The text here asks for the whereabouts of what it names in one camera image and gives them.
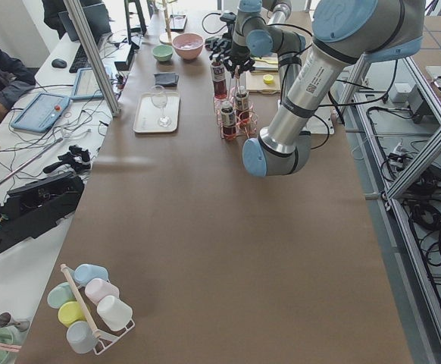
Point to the black computer mouse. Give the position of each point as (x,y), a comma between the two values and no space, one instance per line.
(59,63)

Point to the steel jigger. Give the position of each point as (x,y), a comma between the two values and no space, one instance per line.
(6,320)

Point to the yellow plastic knife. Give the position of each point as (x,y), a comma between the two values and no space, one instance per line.
(267,60)

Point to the green cup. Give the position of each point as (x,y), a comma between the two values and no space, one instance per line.
(60,295)

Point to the white cup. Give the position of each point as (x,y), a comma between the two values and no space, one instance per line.
(115,313)

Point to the wooden cutting board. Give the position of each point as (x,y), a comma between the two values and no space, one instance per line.
(254,78)

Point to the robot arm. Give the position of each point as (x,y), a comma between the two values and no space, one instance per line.
(256,33)
(343,31)

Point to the pink cup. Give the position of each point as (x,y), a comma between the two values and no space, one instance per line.
(98,288)

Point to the clear wine glass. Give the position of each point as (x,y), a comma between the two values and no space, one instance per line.
(159,100)

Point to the aluminium frame post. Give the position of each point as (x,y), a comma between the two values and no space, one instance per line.
(78,17)

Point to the grey blue cup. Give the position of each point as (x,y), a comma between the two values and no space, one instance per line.
(80,337)

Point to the copper wire bottle basket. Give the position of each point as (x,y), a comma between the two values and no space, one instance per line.
(246,122)

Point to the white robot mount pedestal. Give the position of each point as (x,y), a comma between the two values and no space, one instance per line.
(320,123)

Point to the pink bowl with ice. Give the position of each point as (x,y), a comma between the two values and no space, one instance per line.
(188,45)

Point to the green bowl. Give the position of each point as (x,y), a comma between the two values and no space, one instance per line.
(163,53)

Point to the half lemon slice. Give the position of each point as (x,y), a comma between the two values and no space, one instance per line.
(268,79)

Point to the blue teach pendant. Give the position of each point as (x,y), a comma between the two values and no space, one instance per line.
(85,86)
(42,113)

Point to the yellow cup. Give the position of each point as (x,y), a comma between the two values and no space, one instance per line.
(69,313)

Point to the black small tray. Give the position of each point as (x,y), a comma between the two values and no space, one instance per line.
(177,22)

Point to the tea bottle white cap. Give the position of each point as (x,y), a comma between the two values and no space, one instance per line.
(218,77)

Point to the black keyboard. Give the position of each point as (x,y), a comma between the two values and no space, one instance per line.
(80,60)

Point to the white cup rack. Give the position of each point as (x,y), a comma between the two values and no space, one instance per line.
(106,337)

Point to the cream rabbit tray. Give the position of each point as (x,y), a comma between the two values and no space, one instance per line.
(147,115)

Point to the wooden mug tree stand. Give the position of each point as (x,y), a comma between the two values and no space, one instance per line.
(166,37)

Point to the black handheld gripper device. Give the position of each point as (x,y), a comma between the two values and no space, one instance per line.
(76,158)

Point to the black equipment case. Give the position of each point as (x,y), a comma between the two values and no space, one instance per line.
(35,208)

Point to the grey folded cloth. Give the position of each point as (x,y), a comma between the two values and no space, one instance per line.
(166,79)

